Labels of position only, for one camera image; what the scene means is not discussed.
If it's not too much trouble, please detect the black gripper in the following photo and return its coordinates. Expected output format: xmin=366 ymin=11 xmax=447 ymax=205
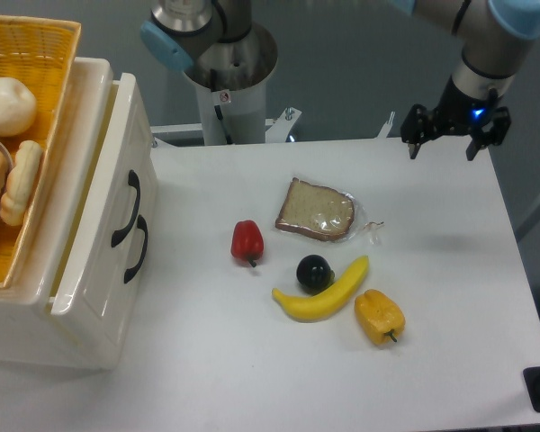
xmin=400 ymin=77 xmax=511 ymax=161

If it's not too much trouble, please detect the dark purple eggplant ball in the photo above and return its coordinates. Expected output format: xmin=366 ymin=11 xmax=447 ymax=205
xmin=296 ymin=255 xmax=335 ymax=295

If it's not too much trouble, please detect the yellow bell pepper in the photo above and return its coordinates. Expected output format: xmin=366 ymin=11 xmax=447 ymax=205
xmin=354 ymin=289 xmax=406 ymax=346

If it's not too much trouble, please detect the yellow banana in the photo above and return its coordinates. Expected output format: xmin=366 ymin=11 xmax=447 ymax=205
xmin=271 ymin=256 xmax=370 ymax=322

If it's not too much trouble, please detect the red bell pepper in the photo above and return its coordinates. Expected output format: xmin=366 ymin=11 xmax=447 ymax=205
xmin=230 ymin=220 xmax=265 ymax=267

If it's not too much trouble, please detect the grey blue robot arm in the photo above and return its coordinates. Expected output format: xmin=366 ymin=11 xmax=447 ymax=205
xmin=139 ymin=1 xmax=540 ymax=160

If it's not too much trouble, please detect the white drawer cabinet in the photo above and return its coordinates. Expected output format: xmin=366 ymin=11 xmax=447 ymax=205
xmin=0 ymin=58 xmax=113 ymax=368

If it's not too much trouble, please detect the bread slice in plastic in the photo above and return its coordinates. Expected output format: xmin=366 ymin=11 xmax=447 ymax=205
xmin=274 ymin=177 xmax=384 ymax=242

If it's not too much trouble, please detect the yellow wicker basket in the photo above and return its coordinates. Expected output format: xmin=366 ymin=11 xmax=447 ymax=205
xmin=0 ymin=15 xmax=82 ymax=290

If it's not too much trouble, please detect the beige braided bread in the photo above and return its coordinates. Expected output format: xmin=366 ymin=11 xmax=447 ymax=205
xmin=0 ymin=140 xmax=43 ymax=227

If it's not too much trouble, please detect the white round bun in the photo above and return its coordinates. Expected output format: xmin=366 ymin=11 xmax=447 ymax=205
xmin=0 ymin=77 xmax=38 ymax=137

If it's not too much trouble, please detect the white table bracket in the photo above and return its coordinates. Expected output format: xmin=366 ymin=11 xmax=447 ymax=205
xmin=377 ymin=111 xmax=396 ymax=139

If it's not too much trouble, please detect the white bracket with bolt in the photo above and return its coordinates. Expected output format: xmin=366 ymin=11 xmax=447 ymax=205
xmin=265 ymin=107 xmax=302 ymax=143

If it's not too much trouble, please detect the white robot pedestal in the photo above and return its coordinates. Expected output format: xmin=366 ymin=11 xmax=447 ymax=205
xmin=184 ymin=22 xmax=278 ymax=146

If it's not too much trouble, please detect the black lower drawer handle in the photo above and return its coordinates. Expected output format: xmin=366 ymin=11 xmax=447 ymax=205
xmin=123 ymin=215 xmax=149 ymax=284

